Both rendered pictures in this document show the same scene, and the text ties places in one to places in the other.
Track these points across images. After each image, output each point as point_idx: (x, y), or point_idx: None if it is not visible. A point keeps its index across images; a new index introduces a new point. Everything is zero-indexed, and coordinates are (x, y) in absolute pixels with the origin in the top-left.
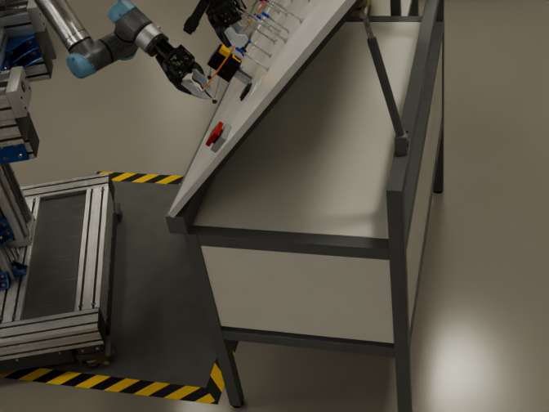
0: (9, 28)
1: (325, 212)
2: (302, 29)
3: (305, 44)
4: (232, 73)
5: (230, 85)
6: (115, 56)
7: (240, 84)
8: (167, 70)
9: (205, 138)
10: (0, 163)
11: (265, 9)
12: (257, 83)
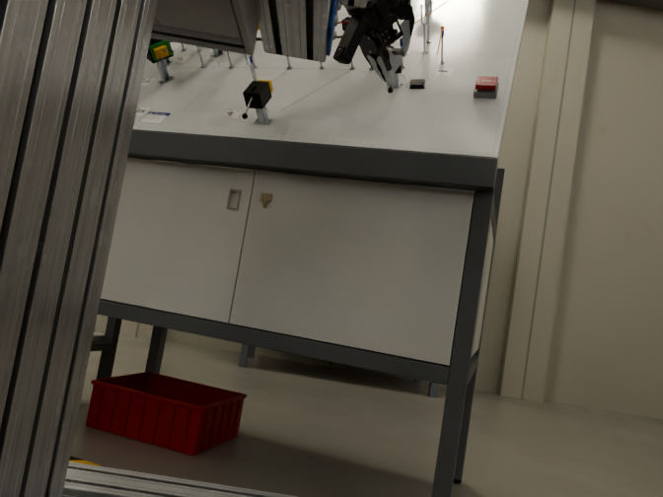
0: None
1: None
2: (456, 38)
3: (511, 30)
4: (402, 66)
5: (264, 131)
6: None
7: (339, 106)
8: (384, 31)
9: (365, 140)
10: (332, 23)
11: None
12: (440, 71)
